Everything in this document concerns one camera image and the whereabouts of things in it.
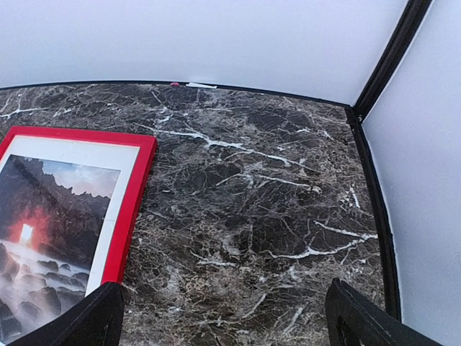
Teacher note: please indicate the white mat board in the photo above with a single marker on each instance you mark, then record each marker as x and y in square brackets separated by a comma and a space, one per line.
[121, 157]

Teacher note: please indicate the wooden picture frame red edge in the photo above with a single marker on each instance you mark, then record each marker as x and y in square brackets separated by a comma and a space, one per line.
[148, 144]

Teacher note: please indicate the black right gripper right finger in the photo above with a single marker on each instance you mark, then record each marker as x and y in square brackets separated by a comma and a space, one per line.
[354, 320]

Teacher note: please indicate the landscape sunset photo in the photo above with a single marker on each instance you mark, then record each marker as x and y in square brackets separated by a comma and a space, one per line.
[51, 218]

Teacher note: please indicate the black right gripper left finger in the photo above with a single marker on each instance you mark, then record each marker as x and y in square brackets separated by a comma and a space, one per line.
[96, 320]

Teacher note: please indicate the right black enclosure post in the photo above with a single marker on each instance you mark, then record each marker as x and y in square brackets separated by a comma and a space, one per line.
[399, 42]

